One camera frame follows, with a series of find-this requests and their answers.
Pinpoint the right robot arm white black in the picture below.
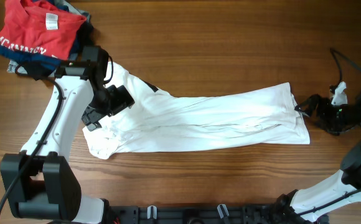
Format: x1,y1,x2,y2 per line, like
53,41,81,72
270,92,361,223

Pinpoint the navy blue folded garment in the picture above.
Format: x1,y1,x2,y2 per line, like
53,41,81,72
0,0,81,71

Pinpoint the white rail clip right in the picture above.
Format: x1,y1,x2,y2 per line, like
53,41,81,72
217,204,229,219

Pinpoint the white rail clip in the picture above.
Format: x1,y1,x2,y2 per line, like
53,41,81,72
217,204,229,219
146,205,157,220

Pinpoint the grey printed folded garment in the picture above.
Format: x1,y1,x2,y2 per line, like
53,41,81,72
0,1,90,79

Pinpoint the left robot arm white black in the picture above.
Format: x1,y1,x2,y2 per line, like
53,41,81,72
0,58,134,223

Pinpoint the red folded t-shirt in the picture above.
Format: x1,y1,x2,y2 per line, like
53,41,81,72
0,0,87,62

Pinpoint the white t-shirt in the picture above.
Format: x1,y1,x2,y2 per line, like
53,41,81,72
83,62,310,159

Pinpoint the white rail clip left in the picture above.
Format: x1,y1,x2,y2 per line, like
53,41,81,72
146,205,157,220

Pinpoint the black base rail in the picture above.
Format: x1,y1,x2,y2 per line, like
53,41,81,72
105,203,329,224

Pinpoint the black folded garment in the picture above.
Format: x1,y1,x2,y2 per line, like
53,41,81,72
7,22,94,77

